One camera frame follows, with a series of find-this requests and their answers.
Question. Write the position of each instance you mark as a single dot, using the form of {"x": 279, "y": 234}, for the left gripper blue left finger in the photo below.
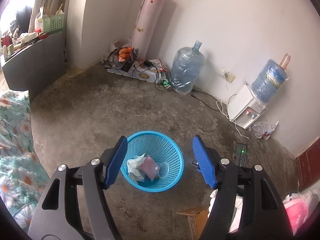
{"x": 57, "y": 214}

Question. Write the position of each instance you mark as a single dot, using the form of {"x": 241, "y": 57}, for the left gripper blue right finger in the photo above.
{"x": 263, "y": 215}

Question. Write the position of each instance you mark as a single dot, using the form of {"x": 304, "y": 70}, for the pink patterned pouch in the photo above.
{"x": 150, "y": 168}

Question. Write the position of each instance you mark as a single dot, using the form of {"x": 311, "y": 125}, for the white gloved right hand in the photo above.
{"x": 236, "y": 212}

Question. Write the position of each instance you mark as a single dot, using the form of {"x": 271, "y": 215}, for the blue plastic waste basket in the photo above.
{"x": 163, "y": 151}

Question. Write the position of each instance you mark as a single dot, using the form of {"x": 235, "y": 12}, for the white water dispenser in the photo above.
{"x": 245, "y": 108}

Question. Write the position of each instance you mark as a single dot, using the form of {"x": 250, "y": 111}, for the small wooden stool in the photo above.
{"x": 197, "y": 218}

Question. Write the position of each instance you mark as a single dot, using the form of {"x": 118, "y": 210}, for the blue water jug on dispenser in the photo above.
{"x": 269, "y": 80}

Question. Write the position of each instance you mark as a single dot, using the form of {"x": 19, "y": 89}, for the floral quilt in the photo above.
{"x": 23, "y": 178}

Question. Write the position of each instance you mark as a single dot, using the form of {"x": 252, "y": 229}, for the empty water jug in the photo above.
{"x": 186, "y": 66}

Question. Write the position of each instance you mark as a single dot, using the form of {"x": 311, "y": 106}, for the grey cabinet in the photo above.
{"x": 36, "y": 66}

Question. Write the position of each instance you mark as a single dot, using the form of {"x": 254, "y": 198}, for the green plastic basket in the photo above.
{"x": 53, "y": 23}

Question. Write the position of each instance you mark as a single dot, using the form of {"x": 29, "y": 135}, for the rolled wallpaper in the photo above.
{"x": 144, "y": 27}

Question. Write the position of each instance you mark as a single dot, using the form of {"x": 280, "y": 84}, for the flat box with cables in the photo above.
{"x": 125, "y": 61}

